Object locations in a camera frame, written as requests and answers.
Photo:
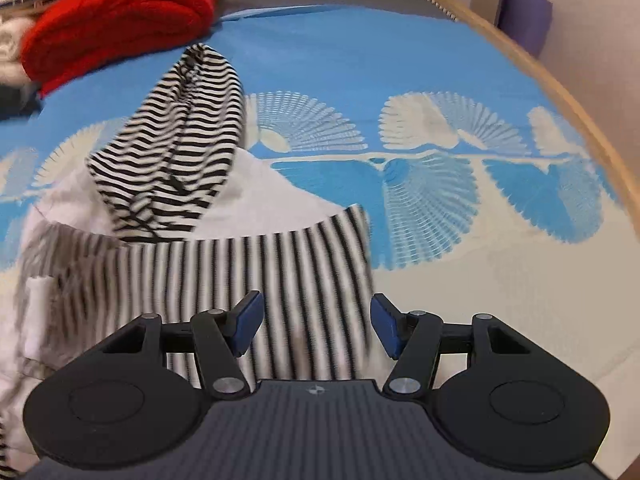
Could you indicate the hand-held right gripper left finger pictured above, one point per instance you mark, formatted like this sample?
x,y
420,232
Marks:
x,y
248,321

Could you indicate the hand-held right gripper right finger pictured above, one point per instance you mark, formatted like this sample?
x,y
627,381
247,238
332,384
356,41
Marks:
x,y
385,321

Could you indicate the black white striped shirt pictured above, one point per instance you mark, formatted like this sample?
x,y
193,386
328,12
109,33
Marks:
x,y
165,160

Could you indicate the blue white patterned mat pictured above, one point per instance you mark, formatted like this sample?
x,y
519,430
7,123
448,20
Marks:
x,y
360,60

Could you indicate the red folded cloth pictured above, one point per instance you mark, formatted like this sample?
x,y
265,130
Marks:
x,y
120,15

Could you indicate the purple board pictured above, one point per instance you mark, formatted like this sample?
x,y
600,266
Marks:
x,y
527,17

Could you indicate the white knit cloth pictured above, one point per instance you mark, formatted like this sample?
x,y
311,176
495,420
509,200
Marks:
x,y
10,45

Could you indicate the wooden bed frame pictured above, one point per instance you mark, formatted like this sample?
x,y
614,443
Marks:
x,y
560,90

